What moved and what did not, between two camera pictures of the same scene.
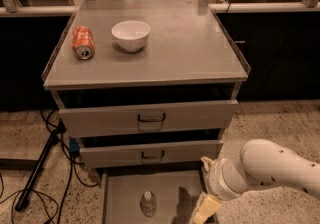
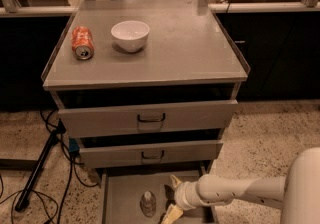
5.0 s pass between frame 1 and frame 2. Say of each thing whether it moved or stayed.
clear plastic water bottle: stayed
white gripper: moved
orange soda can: stayed
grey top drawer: stayed
